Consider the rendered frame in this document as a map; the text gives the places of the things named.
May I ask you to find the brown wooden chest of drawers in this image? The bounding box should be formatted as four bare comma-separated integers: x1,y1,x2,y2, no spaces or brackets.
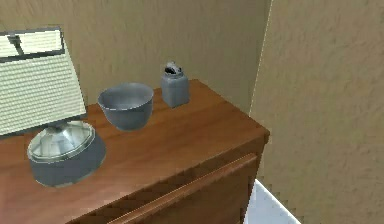
0,78,271,224

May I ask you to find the grey bowl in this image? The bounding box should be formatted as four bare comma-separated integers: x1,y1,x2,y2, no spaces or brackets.
97,82,155,132

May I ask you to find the grey square jar dark top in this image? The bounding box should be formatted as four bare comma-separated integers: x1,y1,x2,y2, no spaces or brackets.
160,61,191,109

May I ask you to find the grey table lamp pale shade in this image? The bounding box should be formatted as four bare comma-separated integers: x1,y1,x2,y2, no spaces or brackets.
0,25,108,188

